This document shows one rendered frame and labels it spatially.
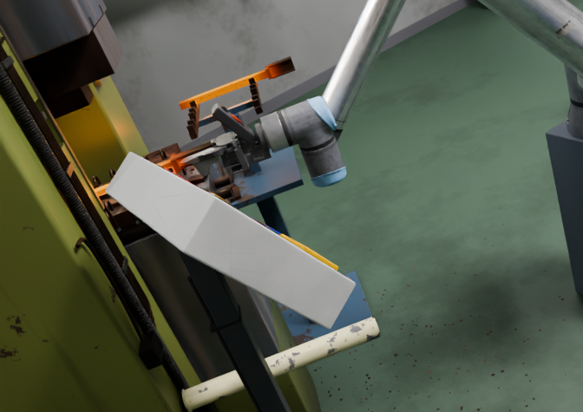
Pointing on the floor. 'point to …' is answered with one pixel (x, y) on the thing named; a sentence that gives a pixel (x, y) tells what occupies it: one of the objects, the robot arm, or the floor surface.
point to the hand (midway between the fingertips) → (183, 158)
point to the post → (236, 335)
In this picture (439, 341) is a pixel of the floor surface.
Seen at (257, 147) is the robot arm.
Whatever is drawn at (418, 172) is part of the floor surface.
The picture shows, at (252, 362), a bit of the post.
